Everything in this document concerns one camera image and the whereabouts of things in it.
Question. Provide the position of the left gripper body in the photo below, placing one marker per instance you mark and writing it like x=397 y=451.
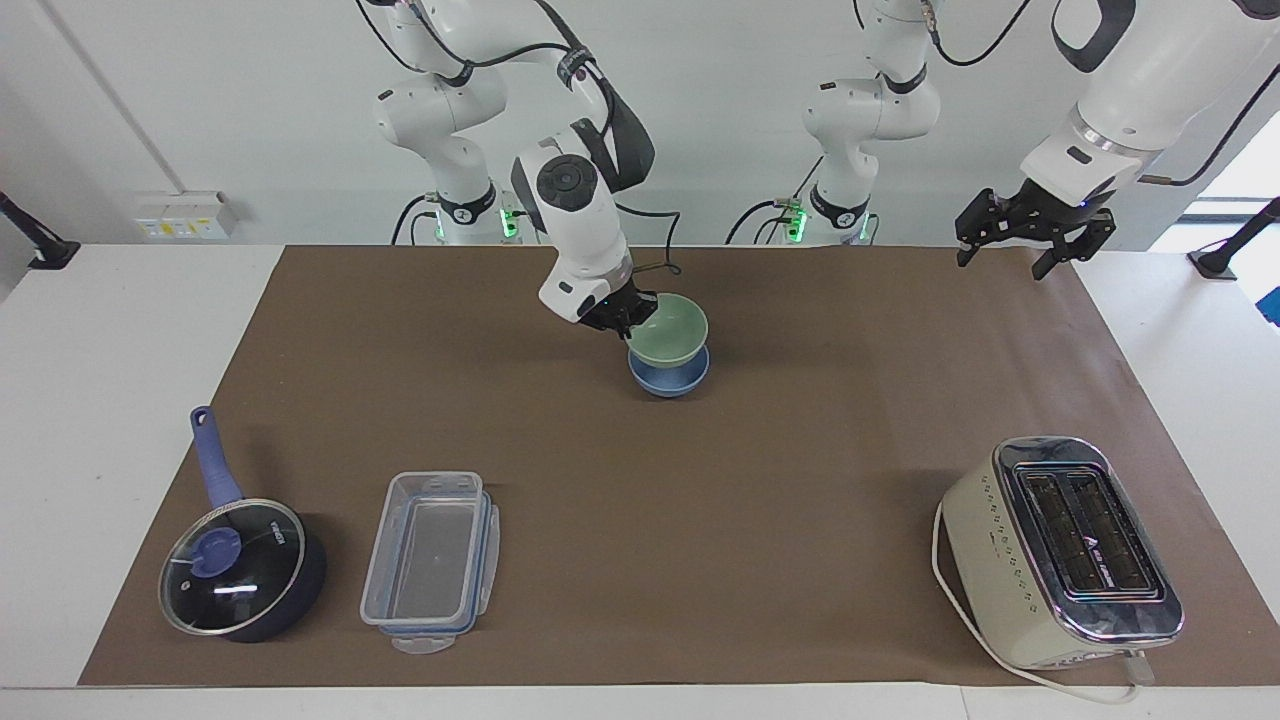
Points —
x=1055 y=215

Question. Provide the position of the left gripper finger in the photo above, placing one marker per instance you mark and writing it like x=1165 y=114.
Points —
x=982 y=225
x=1080 y=245

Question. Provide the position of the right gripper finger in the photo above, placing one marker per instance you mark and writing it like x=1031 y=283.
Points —
x=622 y=328
x=645 y=304

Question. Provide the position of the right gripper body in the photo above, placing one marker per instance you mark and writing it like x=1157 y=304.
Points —
x=606 y=308

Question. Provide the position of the green bowl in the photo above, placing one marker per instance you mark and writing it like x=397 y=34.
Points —
x=675 y=330

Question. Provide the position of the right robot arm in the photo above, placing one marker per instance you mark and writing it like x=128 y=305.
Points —
x=585 y=225

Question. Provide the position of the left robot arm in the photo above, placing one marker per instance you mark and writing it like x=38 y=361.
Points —
x=1150 y=90

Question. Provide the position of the blue bowl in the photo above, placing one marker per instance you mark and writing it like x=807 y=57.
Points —
x=668 y=382

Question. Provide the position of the black stand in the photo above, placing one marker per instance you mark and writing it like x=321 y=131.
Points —
x=45 y=250
x=1225 y=255

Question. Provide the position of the blue box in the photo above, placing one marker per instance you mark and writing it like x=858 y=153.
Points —
x=1272 y=306

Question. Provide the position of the clear plastic container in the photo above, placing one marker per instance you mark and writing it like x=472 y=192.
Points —
x=430 y=560

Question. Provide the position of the cream toaster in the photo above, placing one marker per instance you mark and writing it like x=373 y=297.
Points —
x=1010 y=570

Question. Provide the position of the blue saucepan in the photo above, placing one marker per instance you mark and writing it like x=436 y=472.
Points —
x=300 y=590

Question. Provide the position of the glass lid with blue knob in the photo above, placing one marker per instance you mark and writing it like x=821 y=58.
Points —
x=235 y=570

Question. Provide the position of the white wall socket box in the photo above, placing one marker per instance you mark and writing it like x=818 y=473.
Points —
x=185 y=218

